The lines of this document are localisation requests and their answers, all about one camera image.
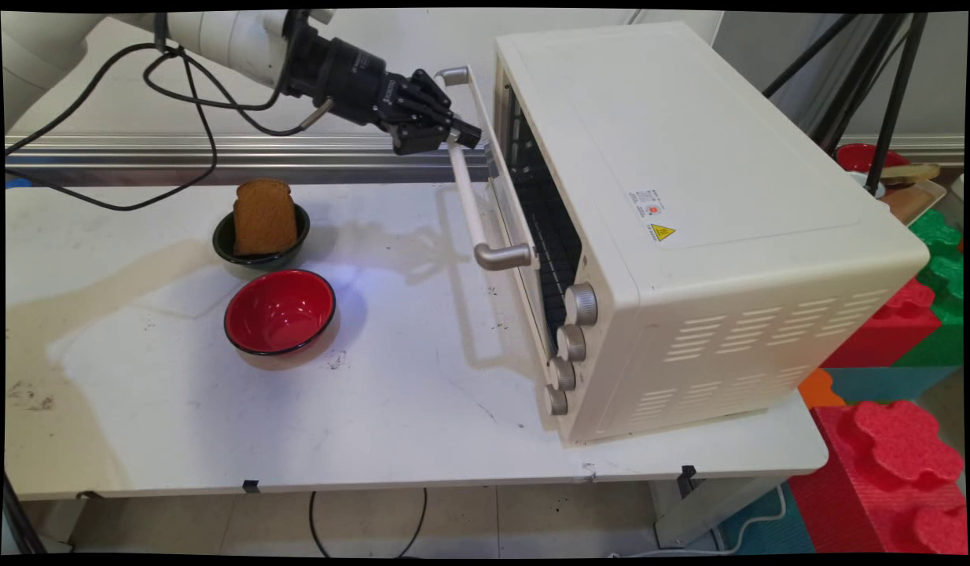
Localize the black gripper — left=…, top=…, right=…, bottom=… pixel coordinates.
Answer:
left=279, top=11, right=483, bottom=156

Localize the cream oven door with handle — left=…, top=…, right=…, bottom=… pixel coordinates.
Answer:
left=435, top=66, right=568, bottom=380

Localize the brown toast slice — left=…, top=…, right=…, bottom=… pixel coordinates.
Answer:
left=232, top=178, right=299, bottom=257

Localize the dark green bowl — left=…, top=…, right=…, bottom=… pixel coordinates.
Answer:
left=212, top=203, right=311, bottom=271

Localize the white label sticker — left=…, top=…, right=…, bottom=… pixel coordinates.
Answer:
left=630, top=189, right=667, bottom=222

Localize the large silver oven knob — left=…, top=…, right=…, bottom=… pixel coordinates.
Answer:
left=564, top=283, right=599, bottom=326

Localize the red bowl with black rim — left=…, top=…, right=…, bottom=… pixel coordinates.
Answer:
left=224, top=269, right=338, bottom=357

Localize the cream toaster oven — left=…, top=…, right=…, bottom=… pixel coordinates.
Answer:
left=491, top=22, right=931, bottom=447

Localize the small red background bowl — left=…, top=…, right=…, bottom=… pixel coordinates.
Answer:
left=835, top=143, right=911, bottom=176

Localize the black tripod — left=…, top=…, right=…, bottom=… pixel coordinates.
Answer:
left=764, top=12, right=930, bottom=197

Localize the orange foam block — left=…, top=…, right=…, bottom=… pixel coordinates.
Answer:
left=798, top=368, right=847, bottom=410

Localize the white table leg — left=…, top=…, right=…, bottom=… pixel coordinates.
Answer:
left=650, top=472, right=789, bottom=549

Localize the tan bread piece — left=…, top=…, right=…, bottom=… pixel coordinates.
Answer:
left=880, top=163, right=942, bottom=188

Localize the beige plastic tray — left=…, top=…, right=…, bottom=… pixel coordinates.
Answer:
left=878, top=179, right=948, bottom=227

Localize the small red foam block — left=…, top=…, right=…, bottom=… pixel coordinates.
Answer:
left=821, top=279, right=943, bottom=369

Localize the teal foam block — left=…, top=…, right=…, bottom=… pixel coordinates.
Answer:
left=827, top=366, right=962, bottom=406

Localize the green foam block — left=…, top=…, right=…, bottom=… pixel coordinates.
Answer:
left=894, top=208, right=965, bottom=369

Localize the large red foam block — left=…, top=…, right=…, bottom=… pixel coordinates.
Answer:
left=789, top=401, right=968, bottom=555

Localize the aluminium rail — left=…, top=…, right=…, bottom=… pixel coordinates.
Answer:
left=4, top=134, right=494, bottom=187

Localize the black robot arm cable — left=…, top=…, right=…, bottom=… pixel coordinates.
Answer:
left=4, top=11, right=336, bottom=212

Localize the black cable under table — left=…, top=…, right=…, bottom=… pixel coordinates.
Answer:
left=309, top=488, right=428, bottom=559

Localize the white cable on floor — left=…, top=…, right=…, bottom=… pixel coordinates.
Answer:
left=611, top=486, right=789, bottom=557

